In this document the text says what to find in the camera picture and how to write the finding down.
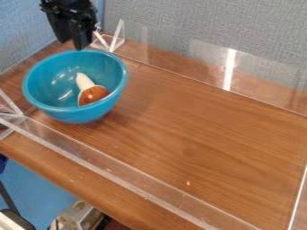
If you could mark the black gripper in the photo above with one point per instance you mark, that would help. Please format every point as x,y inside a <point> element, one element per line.
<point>80,12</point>

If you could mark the white brown toy mushroom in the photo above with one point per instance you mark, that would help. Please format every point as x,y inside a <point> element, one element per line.
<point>90,91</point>

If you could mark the blue bowl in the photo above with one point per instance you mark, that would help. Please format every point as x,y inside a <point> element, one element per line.
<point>51,90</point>

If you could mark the back clear acrylic barrier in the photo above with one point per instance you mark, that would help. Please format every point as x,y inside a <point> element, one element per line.
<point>259,78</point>

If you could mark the clear acrylic barrier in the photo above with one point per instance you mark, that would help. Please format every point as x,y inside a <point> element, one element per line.
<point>147,187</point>
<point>259,78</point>
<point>298,220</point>

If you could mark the front clear acrylic barrier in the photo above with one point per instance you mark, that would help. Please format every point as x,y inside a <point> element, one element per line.
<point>147,187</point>

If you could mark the black chair part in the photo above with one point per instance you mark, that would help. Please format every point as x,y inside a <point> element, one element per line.
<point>11,219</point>

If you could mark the right clear acrylic barrier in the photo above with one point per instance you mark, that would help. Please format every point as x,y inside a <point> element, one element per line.
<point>298,220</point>

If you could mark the clear acrylic corner bracket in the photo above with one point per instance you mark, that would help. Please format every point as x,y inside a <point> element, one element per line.
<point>109,42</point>

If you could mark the grey metal bracket under table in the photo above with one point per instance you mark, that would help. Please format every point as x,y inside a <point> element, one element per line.
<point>79,217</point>

